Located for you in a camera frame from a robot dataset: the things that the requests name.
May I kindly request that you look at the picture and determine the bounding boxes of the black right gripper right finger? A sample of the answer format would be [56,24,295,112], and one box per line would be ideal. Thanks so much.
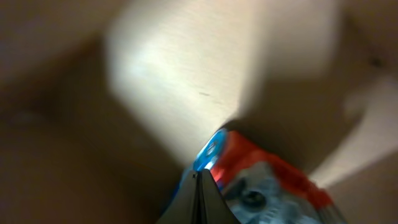
[198,169,240,224]

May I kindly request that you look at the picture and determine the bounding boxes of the white cardboard box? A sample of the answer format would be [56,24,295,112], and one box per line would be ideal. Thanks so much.
[1,1,397,223]

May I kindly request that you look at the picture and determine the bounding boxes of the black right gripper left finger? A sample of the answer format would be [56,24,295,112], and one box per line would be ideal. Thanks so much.
[156,170,198,224]

